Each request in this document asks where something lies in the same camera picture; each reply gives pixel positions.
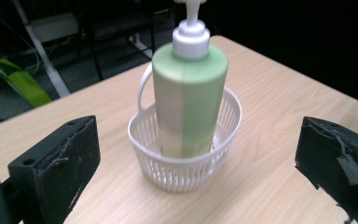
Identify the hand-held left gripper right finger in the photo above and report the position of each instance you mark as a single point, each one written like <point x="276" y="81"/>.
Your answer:
<point x="332" y="155"/>

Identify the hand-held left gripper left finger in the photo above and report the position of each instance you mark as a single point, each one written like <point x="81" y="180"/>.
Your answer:
<point x="62" y="168"/>

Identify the white plastic basket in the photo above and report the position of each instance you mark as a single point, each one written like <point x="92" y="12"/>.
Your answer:
<point x="180" y="177"/>

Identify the green pump bottle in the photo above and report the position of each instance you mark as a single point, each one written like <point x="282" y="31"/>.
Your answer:
<point x="195" y="99"/>

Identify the bright green object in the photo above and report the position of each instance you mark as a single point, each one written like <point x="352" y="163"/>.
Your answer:
<point x="24" y="84"/>

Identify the grey metal stand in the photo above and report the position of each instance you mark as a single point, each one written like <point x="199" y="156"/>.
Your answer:
<point x="48" y="65"/>

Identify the white box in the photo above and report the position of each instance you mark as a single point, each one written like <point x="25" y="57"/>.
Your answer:
<point x="54" y="26"/>

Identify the white stand foot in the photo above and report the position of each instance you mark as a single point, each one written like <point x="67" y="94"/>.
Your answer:
<point x="141" y="46"/>

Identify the black metal frame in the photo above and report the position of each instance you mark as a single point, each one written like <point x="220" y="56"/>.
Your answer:
<point x="96" y="62"/>

